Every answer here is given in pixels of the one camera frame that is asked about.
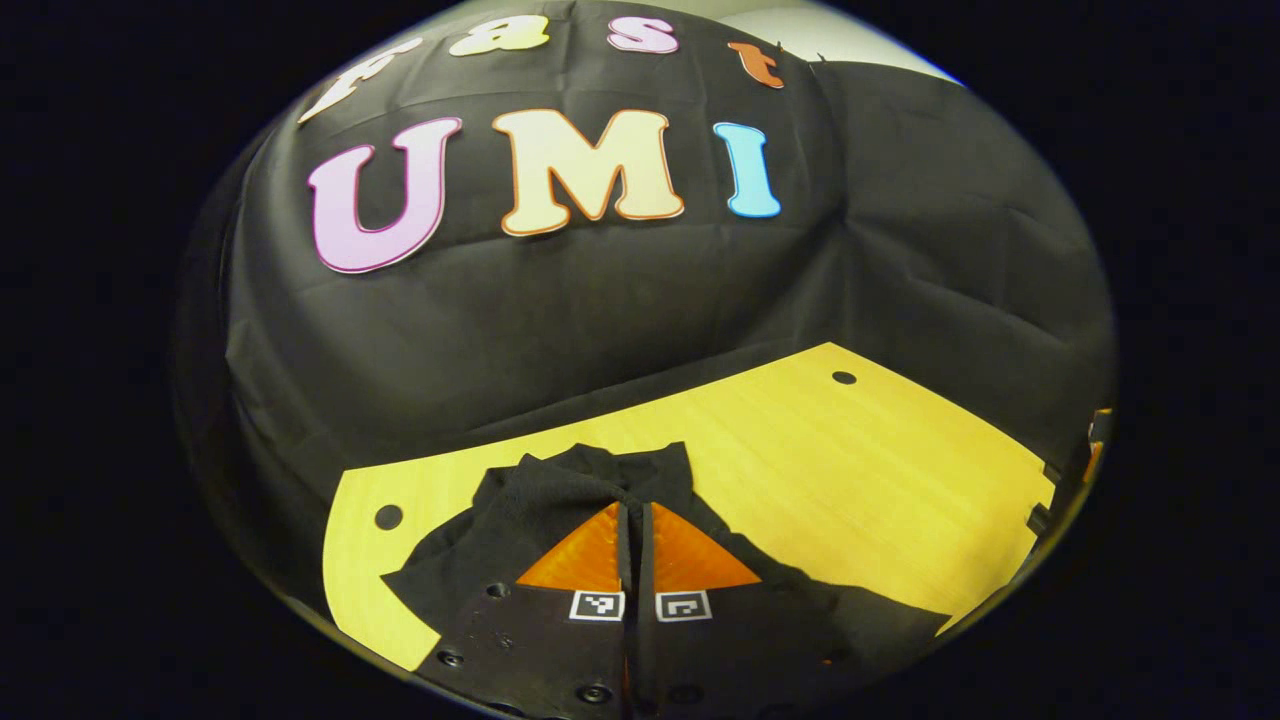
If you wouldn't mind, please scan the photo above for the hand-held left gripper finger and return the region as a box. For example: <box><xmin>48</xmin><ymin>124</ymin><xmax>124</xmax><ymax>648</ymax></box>
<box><xmin>636</xmin><ymin>502</ymin><xmax>871</xmax><ymax>720</ymax></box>
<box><xmin>410</xmin><ymin>500</ymin><xmax>633</xmax><ymax>720</ymax></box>

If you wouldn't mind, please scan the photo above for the black button shirt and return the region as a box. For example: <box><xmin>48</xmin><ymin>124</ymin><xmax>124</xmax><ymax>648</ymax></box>
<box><xmin>382</xmin><ymin>442</ymin><xmax>951</xmax><ymax>661</ymax></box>

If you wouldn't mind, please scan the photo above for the black backdrop cloth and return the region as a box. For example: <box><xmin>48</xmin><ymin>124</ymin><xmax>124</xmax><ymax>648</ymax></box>
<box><xmin>175</xmin><ymin>0</ymin><xmax>1116</xmax><ymax>641</ymax></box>

